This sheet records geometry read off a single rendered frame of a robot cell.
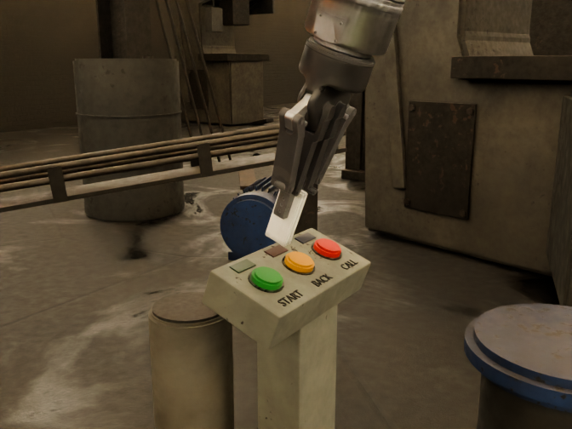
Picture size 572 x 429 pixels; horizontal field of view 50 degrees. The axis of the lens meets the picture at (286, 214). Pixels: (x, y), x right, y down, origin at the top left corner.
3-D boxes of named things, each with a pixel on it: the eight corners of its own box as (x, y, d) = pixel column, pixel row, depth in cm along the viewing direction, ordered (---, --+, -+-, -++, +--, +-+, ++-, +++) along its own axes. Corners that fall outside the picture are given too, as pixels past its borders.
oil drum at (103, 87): (62, 213, 358) (48, 56, 336) (138, 195, 406) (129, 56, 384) (133, 228, 326) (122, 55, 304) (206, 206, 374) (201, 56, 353)
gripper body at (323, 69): (334, 34, 68) (308, 111, 72) (292, 31, 61) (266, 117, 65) (391, 58, 65) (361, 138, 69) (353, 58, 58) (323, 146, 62)
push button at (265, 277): (242, 283, 75) (246, 271, 74) (261, 273, 78) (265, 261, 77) (267, 300, 73) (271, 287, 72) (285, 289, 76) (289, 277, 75)
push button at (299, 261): (277, 266, 81) (280, 254, 80) (293, 258, 84) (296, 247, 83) (300, 281, 79) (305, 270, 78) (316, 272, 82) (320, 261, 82)
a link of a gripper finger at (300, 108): (336, 85, 63) (310, 86, 59) (319, 131, 66) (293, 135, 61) (317, 77, 64) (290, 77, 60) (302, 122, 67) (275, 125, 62)
